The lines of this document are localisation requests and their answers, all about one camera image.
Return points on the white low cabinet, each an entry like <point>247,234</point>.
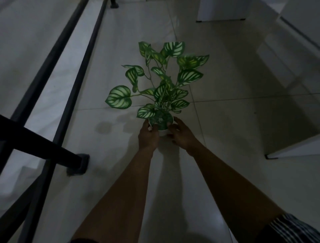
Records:
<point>292,82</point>

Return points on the person's right forearm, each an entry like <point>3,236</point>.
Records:
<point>232,192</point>

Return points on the person's left thumb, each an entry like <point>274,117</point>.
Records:
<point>154,128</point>

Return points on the person's left hand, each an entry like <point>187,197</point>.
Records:
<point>148,139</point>

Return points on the person's right hand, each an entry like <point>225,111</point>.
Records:
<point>183,137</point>

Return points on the black metal table frame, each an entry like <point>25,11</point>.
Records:
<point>42,120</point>

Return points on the striped shirt sleeve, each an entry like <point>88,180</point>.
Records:
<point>290,229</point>

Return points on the person's left forearm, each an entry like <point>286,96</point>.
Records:
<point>117,197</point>

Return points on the potted green striped-leaf plant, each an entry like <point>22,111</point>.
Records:
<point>160,87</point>

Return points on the person's right thumb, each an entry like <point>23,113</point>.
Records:
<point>172,128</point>

